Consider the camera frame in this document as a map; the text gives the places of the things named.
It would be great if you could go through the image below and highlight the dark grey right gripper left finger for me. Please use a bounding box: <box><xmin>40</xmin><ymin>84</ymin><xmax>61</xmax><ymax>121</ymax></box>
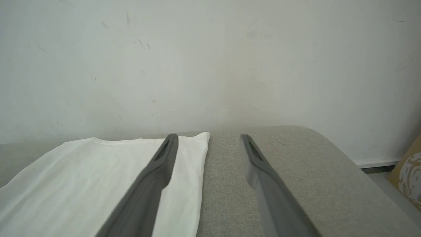
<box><xmin>95</xmin><ymin>133</ymin><xmax>179</xmax><ymax>237</ymax></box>

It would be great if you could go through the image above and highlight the brown cardboard box white print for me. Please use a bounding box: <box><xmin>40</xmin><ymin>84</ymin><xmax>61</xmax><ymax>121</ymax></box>
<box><xmin>387</xmin><ymin>134</ymin><xmax>421</xmax><ymax>211</ymax></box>

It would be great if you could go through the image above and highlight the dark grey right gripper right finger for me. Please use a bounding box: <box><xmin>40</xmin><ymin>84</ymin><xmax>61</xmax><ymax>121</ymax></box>
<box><xmin>239</xmin><ymin>134</ymin><xmax>321</xmax><ymax>237</ymax></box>

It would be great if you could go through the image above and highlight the white baseboard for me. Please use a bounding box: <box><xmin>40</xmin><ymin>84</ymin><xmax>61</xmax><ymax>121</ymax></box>
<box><xmin>354</xmin><ymin>158</ymin><xmax>402</xmax><ymax>169</ymax></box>

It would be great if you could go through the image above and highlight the white shirt with grey stitching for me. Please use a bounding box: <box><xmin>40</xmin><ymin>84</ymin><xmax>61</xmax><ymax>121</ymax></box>
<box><xmin>0</xmin><ymin>132</ymin><xmax>211</xmax><ymax>237</ymax></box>

